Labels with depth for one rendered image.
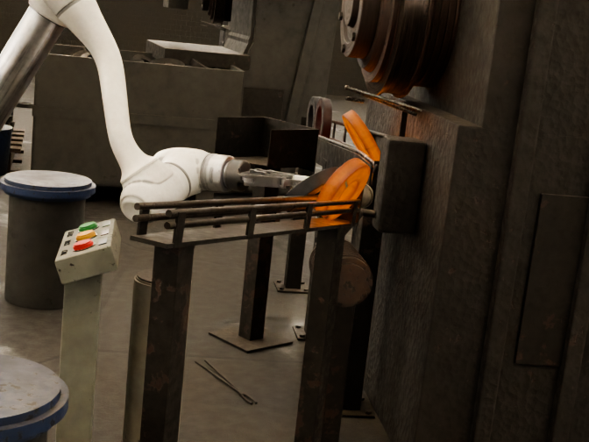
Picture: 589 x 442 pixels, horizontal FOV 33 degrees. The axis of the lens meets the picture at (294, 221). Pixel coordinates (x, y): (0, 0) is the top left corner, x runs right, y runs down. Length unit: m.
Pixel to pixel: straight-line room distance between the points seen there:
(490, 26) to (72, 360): 1.17
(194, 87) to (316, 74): 0.90
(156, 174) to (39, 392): 0.73
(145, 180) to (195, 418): 0.74
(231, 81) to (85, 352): 3.16
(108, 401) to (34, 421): 1.15
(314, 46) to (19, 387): 4.13
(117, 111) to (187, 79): 2.70
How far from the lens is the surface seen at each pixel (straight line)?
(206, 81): 5.05
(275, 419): 2.76
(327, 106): 3.58
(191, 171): 2.37
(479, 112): 2.34
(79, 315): 2.04
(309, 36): 5.61
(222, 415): 2.75
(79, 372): 2.08
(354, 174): 2.20
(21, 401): 1.70
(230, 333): 3.36
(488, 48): 2.34
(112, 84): 2.39
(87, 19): 2.43
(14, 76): 2.65
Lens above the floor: 1.10
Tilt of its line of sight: 12 degrees down
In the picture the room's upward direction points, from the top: 6 degrees clockwise
